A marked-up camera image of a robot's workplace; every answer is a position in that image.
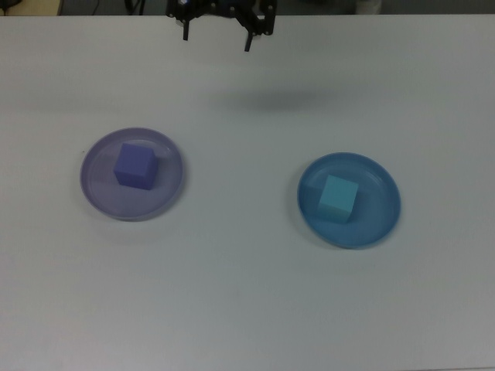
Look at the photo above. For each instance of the cyan foam cube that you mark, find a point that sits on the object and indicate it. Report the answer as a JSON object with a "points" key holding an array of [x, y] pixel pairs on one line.
{"points": [[337, 197]]}

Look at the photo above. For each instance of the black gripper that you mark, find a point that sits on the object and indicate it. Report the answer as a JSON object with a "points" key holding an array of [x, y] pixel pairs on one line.
{"points": [[216, 7]]}

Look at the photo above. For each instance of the blue round plate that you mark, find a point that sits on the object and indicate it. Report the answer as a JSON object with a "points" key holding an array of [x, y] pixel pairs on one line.
{"points": [[379, 216]]}

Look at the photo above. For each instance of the brown wooden desk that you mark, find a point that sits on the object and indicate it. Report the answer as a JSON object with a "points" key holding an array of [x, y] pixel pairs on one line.
{"points": [[31, 7]]}

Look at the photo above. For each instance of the purple foam cube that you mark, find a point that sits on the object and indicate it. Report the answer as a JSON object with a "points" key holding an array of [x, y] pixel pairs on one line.
{"points": [[135, 166]]}

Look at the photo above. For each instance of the lilac round plate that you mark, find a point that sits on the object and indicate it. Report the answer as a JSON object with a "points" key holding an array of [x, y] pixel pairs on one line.
{"points": [[100, 193]]}

